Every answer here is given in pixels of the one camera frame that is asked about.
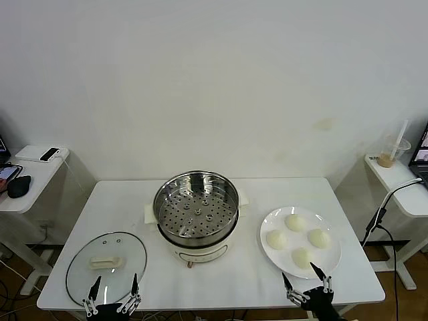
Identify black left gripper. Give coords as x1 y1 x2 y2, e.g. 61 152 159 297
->
82 273 143 321

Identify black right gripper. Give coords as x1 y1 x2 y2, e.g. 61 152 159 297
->
282 261 348 321

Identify stainless steel steamer basket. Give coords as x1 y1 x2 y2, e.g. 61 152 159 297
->
142 171 251 247

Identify thin white charging cable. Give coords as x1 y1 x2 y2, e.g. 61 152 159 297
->
57 152 84 198

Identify smartphone with lit screen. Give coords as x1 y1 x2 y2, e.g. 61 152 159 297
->
0 166 21 193

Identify clear plastic drink cup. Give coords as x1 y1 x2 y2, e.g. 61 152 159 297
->
377 135 412 168

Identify white side table with mouse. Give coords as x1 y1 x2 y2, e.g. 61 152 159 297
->
0 144 73 296

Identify black cable with white plug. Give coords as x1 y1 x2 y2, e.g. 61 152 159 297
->
360 177 424 321

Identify laptop beside drink cup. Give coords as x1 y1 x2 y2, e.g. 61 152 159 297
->
408 120 428 187

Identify white steamed baozi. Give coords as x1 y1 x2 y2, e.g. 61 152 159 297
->
291 246 317 269
265 229 288 250
307 228 332 249
284 213 307 231

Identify white electric cooking pot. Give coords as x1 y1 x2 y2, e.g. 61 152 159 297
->
156 213 237 270

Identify smartphone with white case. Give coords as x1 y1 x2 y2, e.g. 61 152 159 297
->
39 146 60 162

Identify laptop beside black mouse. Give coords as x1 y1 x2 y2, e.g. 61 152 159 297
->
0 134 13 165

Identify glass lid with cream handle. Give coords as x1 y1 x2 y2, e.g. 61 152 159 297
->
66 231 148 308

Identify black computer mouse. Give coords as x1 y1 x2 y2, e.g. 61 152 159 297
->
7 175 32 199

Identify white round plate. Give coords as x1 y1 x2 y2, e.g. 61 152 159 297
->
259 205 343 280

